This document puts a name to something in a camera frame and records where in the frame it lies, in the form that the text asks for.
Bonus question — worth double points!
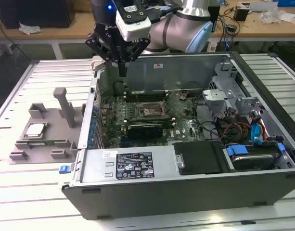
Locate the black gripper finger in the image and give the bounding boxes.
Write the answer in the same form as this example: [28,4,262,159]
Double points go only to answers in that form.
[122,38,151,77]
[85,32,124,77]

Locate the silver CPU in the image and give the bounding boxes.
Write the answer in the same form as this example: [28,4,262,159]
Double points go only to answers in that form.
[26,123,49,138]

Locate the CPU socket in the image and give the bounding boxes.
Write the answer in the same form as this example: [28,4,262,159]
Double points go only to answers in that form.
[137,102,169,118]

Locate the grey plastic case hinge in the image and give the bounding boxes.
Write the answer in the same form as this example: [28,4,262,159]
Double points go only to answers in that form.
[91,55,107,72]

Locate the black RAM slot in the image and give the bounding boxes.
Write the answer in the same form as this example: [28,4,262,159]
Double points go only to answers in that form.
[126,95,167,99]
[126,119,175,126]
[126,115,175,121]
[126,97,167,102]
[126,92,167,96]
[126,90,167,94]

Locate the large black computer tower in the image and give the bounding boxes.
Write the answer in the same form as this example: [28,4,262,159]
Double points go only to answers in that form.
[0,0,76,29]

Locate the crumpled white paper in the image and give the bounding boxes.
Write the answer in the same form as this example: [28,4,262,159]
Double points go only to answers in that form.
[18,22,42,36]

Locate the green motherboard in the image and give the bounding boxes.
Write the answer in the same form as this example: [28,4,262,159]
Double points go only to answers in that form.
[99,90,203,149]

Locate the black graphics card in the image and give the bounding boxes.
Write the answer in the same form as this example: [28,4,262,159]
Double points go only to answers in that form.
[127,123,163,140]

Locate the silver metal drive cage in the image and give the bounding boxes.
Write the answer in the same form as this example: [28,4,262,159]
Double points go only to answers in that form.
[202,62,262,122]

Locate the grey parts rack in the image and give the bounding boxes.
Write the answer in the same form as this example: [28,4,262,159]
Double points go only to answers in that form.
[9,87,87,166]

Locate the black power adapter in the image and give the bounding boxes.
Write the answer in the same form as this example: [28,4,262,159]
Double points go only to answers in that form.
[233,6,249,22]

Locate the wooden desk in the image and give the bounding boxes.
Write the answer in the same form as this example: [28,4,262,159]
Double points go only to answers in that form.
[0,0,295,61]

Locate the silver power supply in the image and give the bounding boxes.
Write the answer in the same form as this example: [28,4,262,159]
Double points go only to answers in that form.
[79,145,180,182]

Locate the black plastic shroud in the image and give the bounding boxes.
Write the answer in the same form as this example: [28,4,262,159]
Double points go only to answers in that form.
[172,141,226,175]

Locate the clear plastic bag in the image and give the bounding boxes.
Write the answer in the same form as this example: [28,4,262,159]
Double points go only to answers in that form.
[259,7,282,25]

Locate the open black PC case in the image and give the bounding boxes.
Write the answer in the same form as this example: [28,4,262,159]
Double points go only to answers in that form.
[57,51,295,221]

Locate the white flat box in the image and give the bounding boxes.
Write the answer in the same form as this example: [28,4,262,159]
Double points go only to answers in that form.
[281,12,295,26]

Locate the blue box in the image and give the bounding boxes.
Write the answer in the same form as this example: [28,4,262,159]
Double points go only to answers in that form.
[277,0,295,8]

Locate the hard disk in blue carrier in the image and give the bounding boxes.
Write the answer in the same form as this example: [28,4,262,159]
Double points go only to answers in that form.
[225,143,286,172]

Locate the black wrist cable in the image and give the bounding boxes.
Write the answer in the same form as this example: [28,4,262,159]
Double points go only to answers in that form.
[149,4,186,24]

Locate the red yellow power wires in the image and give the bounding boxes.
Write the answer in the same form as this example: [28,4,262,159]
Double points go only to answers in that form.
[216,120,253,143]

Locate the wide blue wire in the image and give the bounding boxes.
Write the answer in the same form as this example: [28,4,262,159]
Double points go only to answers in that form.
[250,110,265,145]

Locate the thin orange wire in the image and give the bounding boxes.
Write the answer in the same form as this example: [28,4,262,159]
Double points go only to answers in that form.
[262,117,269,142]

